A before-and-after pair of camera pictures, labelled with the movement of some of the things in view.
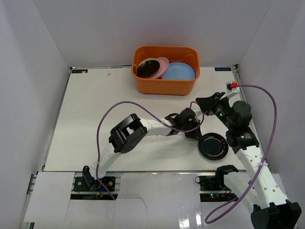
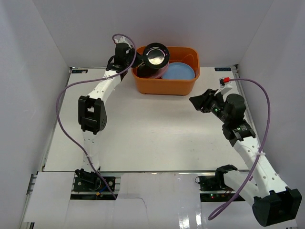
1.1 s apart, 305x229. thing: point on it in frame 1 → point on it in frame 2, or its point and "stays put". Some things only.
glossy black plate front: (213, 146) → (156, 55)
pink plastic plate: (164, 64) stays put
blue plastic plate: (179, 70) stays put
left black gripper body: (193, 133) → (137, 60)
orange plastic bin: (188, 54) stays put
